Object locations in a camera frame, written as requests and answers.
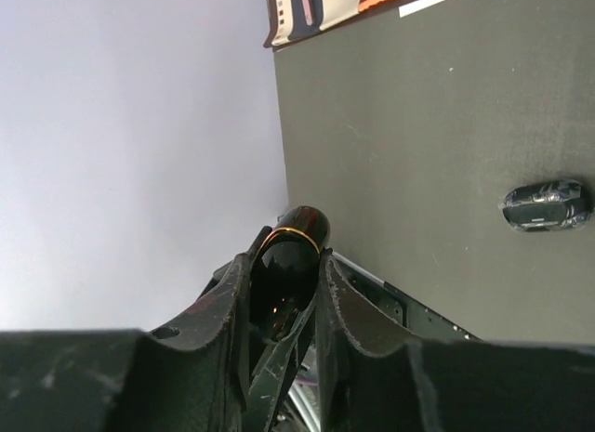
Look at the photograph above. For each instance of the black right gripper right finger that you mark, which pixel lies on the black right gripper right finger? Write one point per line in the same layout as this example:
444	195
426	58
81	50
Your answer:
375	375

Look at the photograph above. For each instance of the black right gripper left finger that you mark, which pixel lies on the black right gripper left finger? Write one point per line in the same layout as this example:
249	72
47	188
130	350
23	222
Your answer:
187	375

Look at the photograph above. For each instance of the glossy black earbud charging case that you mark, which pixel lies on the glossy black earbud charging case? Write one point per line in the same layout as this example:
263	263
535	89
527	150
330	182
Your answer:
284	273

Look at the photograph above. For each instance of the colourful patchwork placemat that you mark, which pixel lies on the colourful patchwork placemat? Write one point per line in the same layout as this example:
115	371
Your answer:
287	23

